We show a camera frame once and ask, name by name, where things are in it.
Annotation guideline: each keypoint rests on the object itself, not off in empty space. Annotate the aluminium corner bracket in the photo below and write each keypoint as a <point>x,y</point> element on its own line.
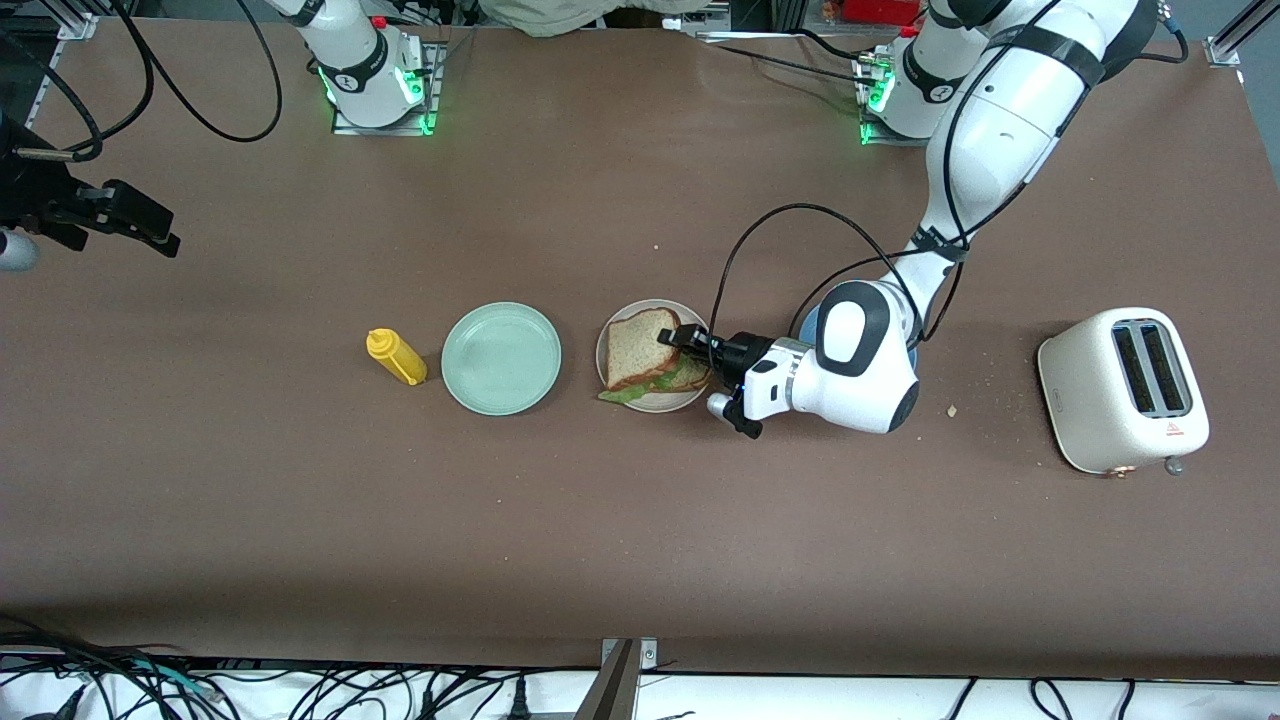
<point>1225,48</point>

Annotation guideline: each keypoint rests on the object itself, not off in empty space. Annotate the yellow mustard squeeze bottle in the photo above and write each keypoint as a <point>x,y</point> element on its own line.
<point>395,357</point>

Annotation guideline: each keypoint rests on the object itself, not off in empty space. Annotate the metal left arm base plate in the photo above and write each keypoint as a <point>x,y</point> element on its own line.
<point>880,135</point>

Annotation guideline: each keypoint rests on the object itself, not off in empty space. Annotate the white toaster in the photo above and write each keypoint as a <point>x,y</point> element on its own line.
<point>1085,390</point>

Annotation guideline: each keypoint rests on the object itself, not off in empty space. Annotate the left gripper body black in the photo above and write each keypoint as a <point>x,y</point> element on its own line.
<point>733,352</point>

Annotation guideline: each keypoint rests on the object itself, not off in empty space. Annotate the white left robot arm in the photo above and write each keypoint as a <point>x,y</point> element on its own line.
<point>1010,140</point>

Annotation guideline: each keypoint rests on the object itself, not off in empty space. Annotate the red box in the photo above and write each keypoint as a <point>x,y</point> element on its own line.
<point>880,10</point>

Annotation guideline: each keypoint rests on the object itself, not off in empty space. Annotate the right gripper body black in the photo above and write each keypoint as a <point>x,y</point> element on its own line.
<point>30,190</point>

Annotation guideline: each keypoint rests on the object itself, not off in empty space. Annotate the blue plate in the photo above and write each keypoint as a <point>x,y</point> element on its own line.
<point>808,325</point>

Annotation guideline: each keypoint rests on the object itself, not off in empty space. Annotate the mint green plate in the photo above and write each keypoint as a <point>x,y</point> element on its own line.
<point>500,358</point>

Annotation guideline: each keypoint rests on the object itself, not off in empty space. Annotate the grey metal bar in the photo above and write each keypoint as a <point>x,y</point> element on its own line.
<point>612,690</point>

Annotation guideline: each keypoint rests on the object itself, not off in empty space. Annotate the silver corner bracket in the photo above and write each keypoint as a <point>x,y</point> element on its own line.
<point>648,655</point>

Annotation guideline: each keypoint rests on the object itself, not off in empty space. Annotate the black power plug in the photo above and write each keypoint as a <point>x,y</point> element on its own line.
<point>519,705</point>

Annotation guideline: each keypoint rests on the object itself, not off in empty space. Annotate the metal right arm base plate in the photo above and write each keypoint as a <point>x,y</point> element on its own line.
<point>437,100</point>

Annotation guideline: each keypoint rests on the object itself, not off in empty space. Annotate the beige plate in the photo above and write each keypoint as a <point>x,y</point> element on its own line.
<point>655,403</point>

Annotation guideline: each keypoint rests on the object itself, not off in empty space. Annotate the green lettuce leaf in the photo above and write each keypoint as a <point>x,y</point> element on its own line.
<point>625,395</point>

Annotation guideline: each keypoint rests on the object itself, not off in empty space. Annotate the brown bread slice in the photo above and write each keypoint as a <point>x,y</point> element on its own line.
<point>635,350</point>
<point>690,378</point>

